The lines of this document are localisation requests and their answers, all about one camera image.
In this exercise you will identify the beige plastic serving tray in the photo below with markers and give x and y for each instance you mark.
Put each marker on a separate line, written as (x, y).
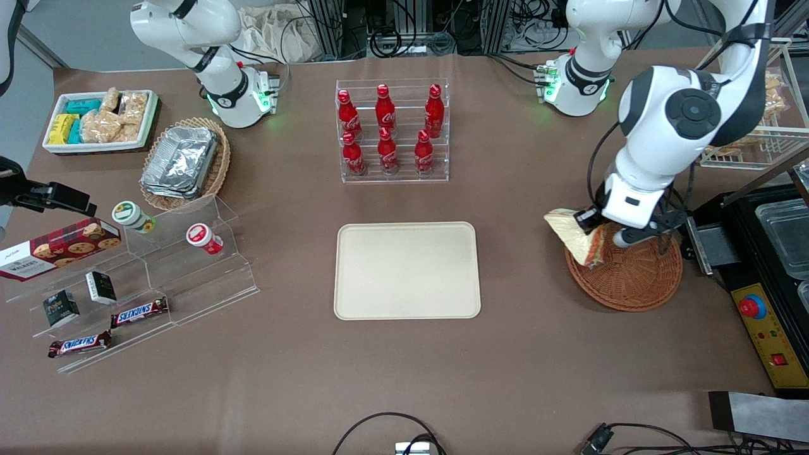
(407, 272)

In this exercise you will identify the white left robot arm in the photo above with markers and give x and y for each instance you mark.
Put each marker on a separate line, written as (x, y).
(657, 126)

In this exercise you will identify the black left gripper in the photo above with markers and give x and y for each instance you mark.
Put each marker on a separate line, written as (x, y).
(588, 218)

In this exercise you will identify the red tartan cookie box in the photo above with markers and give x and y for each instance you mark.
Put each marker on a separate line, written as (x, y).
(57, 249)

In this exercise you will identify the teal snack pack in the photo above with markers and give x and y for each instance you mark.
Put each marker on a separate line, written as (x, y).
(82, 105)
(76, 133)

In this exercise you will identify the yellow snack pack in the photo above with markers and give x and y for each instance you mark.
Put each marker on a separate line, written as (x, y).
(63, 128)

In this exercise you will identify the brown round wicker basket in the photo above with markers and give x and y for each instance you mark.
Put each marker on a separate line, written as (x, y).
(632, 281)

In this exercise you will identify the beige cloth bag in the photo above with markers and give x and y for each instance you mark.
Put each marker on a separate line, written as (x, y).
(278, 35)

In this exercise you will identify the white rectangular snack tray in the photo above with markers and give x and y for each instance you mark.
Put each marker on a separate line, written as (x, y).
(95, 146)

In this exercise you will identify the grey metal plate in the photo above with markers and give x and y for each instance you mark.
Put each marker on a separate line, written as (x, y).
(714, 246)

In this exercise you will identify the clear acrylic bottle rack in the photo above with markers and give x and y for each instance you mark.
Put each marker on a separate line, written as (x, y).
(392, 179)

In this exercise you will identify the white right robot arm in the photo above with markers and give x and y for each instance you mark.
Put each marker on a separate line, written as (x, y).
(189, 25)

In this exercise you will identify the oval light wicker basket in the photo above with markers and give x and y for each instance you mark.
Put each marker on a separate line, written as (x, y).
(220, 161)

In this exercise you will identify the clear plastic container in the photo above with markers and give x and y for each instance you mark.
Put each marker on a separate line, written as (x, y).
(804, 296)
(787, 234)

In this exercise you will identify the aluminium foil tray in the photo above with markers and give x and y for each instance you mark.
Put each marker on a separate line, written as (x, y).
(182, 158)
(167, 193)

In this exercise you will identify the green lid yogurt cup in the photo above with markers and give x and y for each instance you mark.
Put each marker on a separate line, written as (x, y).
(129, 215)

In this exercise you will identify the clear acrylic stepped display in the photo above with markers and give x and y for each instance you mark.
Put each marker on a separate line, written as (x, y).
(202, 284)

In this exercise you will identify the red emergency stop button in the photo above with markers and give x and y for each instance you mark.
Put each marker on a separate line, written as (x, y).
(752, 307)

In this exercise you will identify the clear bagged rice snack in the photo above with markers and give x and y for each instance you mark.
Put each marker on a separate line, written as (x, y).
(134, 107)
(100, 126)
(130, 133)
(111, 100)

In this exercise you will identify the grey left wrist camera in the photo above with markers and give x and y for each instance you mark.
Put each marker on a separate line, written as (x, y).
(632, 237)

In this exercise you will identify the black sealing machine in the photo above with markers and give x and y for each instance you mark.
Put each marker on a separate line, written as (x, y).
(755, 272)

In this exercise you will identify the small silver device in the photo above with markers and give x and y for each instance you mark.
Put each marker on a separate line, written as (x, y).
(412, 448)

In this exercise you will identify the aluminium frame post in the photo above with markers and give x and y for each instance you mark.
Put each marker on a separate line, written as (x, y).
(327, 28)
(496, 25)

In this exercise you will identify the triangle sandwich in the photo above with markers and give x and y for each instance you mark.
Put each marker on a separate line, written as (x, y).
(567, 232)

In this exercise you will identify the red lid yogurt cup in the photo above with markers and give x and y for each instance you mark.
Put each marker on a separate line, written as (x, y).
(202, 237)

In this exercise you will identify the red cola bottle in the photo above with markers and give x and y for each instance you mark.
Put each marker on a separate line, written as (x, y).
(348, 117)
(424, 155)
(434, 114)
(354, 158)
(388, 155)
(385, 110)

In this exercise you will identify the snickers chocolate bar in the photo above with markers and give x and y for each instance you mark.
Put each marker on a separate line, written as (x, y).
(79, 344)
(139, 312)

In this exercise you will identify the grey flat strip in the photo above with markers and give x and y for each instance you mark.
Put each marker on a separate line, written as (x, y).
(758, 416)

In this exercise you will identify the small black carton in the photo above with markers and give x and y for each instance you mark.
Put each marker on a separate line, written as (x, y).
(101, 287)
(61, 308)

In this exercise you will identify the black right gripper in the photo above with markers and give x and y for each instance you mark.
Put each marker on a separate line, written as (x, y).
(25, 192)

